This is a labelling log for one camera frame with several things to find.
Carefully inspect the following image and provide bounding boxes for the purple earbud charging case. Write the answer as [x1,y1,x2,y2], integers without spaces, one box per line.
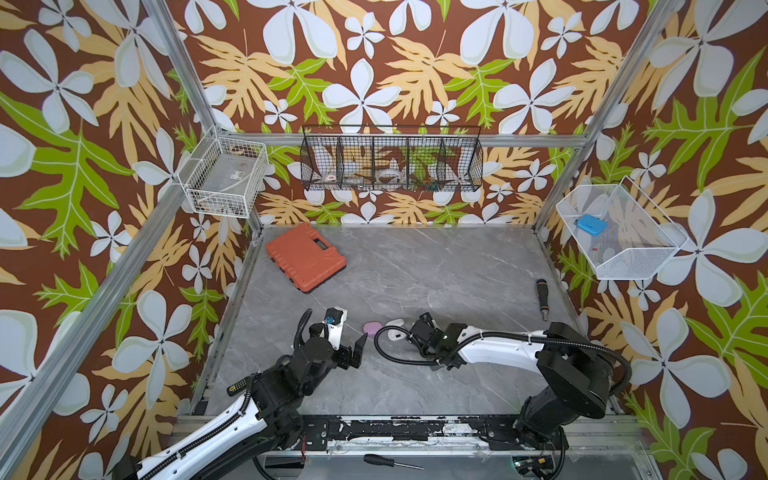
[363,322,383,336]

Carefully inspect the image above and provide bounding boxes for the white earbud charging case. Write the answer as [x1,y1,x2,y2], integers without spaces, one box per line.
[386,319,406,342]

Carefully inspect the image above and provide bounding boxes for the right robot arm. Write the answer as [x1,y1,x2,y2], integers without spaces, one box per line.
[373,313,632,450]

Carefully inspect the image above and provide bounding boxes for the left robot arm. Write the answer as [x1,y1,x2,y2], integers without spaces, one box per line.
[110,307,367,479]

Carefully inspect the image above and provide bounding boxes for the red plastic tool case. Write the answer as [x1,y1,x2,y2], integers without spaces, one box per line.
[266,224,347,293]

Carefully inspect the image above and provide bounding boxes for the yellow black screwdriver left edge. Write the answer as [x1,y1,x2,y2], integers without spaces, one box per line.
[226,376,252,397]

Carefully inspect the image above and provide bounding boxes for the blue small box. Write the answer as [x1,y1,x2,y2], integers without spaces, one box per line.
[576,215,608,237]

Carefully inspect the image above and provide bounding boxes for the white mesh basket right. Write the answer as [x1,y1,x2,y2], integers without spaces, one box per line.
[556,176,688,281]

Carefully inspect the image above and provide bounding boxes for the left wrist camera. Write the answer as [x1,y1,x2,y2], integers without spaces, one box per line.
[323,307,348,350]

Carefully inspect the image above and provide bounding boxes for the black screwdriver on front rail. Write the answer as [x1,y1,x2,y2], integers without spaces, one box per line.
[363,454,423,471]

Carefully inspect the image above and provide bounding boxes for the black handled screwdriver on table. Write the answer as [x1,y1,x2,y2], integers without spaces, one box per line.
[535,279,550,322]

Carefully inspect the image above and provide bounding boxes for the black wire basket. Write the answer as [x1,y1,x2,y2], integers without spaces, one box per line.
[300,125,484,192]

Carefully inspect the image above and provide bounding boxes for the white wire basket left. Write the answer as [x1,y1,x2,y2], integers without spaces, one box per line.
[179,136,270,219]

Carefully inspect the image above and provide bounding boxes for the aluminium frame post left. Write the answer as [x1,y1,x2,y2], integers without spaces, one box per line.
[143,1,263,236]

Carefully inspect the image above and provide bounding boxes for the aluminium frame post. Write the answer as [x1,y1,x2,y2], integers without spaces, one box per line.
[143,1,263,236]
[533,0,678,233]

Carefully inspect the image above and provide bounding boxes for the aluminium frame post right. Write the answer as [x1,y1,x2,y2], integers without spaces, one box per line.
[533,0,678,233]

